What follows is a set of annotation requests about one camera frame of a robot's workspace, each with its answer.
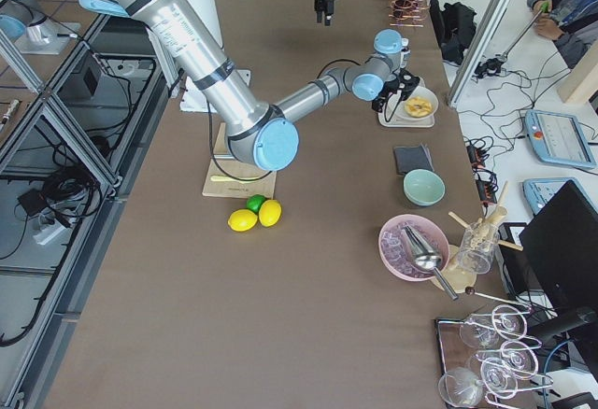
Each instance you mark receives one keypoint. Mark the person seated in background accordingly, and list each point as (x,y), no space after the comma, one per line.
(570,24)

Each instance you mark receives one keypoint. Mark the dark tea bottle on tray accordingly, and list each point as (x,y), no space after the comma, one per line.
(404,53)

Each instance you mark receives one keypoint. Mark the white round plate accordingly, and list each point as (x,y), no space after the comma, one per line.
(420,92)

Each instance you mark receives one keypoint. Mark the metal ice scoop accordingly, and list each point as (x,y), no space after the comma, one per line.
(427,259)

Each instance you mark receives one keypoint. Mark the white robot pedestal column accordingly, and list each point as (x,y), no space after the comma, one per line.
(212,80)

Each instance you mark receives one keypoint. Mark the yellow plastic knife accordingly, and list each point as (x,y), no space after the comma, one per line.
(221,179)

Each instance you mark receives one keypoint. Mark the aluminium frame post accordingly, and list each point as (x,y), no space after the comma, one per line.
(494,12)

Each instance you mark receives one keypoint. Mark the blue teach pendant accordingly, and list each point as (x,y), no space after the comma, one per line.
(557,138)
(538,191)

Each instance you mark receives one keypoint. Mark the green lime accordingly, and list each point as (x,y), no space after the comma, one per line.
(255,202)

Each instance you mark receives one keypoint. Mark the wine glass rack tray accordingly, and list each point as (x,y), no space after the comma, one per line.
(488,359)

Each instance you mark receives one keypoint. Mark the black monitor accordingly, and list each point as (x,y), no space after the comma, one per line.
(560,243)

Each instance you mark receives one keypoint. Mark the blue teach pendant upper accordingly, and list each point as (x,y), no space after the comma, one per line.
(557,138)

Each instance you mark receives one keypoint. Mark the grey folded cloth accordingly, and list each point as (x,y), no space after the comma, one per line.
(410,158)

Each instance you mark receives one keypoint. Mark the yellow lemon near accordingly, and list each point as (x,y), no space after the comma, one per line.
(242,220)

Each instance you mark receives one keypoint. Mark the pink bowl of ice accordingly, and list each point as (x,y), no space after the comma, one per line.
(394,252)

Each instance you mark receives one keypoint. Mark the blue teach pendant lower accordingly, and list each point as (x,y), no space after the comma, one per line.
(538,191)

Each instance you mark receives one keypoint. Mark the mint green bowl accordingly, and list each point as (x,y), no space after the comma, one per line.
(423,187)

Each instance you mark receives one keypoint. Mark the cream rabbit tray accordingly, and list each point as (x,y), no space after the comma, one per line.
(388,117)

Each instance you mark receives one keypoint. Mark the copper wire bottle rack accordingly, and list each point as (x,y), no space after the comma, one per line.
(408,13)

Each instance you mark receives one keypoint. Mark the clear glass mug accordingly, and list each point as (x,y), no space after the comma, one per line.
(476,251)

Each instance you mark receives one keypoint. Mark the yellow lemon far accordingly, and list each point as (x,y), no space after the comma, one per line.
(270,213)

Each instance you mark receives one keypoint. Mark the wooden cutting board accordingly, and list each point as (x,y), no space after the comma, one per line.
(258,181)

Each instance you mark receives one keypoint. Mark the yellow lemon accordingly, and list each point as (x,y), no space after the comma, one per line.
(242,220)
(270,213)

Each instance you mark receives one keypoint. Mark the twisted glazed donut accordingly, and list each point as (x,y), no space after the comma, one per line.
(418,107)

